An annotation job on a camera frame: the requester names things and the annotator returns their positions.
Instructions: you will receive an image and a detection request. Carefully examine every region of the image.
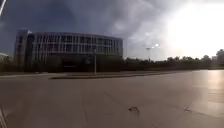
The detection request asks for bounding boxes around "grass strip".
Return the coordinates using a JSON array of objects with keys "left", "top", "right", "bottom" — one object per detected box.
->
[{"left": 63, "top": 69, "right": 189, "bottom": 78}]

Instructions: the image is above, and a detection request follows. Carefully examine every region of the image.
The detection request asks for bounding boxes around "tall street lamp pole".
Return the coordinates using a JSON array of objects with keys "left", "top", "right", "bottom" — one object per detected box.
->
[{"left": 92, "top": 49, "right": 98, "bottom": 76}]

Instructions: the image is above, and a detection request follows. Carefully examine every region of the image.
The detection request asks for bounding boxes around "row of dark trees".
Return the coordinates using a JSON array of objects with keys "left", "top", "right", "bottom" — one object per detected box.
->
[{"left": 0, "top": 49, "right": 224, "bottom": 74}]

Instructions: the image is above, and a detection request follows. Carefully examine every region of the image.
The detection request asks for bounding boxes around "large glass-fronted building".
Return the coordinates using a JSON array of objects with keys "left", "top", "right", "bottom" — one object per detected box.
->
[{"left": 13, "top": 29, "right": 124, "bottom": 73}]

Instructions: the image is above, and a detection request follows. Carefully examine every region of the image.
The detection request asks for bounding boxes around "twin-head street lamp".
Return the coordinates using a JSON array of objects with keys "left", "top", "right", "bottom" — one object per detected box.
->
[{"left": 145, "top": 43, "right": 160, "bottom": 62}]

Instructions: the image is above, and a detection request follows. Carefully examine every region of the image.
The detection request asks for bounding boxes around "grey concrete slab pavement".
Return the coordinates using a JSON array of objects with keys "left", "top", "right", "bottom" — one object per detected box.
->
[{"left": 0, "top": 69, "right": 224, "bottom": 128}]

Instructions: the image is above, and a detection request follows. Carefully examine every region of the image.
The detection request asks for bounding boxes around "dark kerb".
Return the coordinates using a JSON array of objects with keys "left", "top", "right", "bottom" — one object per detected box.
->
[{"left": 49, "top": 70, "right": 188, "bottom": 80}]

